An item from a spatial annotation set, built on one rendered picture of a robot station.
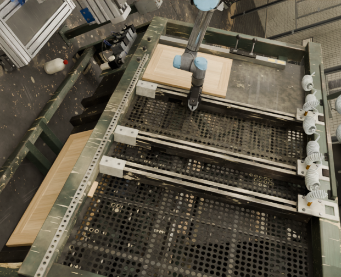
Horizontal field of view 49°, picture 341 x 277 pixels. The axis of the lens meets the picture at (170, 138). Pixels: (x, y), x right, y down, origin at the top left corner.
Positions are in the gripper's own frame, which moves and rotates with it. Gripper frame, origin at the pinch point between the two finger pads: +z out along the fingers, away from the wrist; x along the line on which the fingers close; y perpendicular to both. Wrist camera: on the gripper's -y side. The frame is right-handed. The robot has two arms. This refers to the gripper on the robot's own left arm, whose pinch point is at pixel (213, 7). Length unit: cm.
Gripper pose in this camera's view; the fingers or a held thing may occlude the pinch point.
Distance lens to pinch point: 276.4
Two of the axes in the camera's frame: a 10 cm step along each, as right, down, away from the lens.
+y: 8.0, 5.4, 2.7
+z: -5.6, 4.9, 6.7
